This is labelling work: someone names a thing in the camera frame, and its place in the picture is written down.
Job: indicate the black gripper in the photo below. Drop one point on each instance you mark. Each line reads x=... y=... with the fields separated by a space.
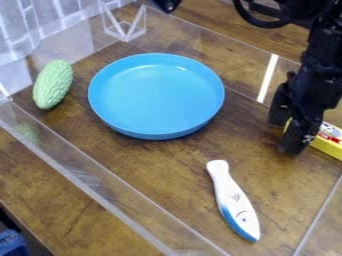
x=312 y=92

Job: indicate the yellow butter brick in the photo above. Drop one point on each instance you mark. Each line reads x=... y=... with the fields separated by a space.
x=328 y=141

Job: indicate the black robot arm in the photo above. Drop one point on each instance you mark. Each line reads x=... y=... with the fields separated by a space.
x=325 y=37

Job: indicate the blue round tray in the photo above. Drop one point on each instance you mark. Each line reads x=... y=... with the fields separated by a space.
x=157 y=96

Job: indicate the white and blue toy fish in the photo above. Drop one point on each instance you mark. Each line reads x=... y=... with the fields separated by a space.
x=233 y=202

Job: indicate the green bitter gourd toy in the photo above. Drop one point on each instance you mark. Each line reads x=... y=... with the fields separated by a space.
x=53 y=84

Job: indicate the clear acrylic enclosure wall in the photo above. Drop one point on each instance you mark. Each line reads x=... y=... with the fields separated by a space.
x=99 y=194

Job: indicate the clear acrylic corner bracket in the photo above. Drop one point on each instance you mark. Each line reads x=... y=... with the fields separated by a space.
x=122 y=30

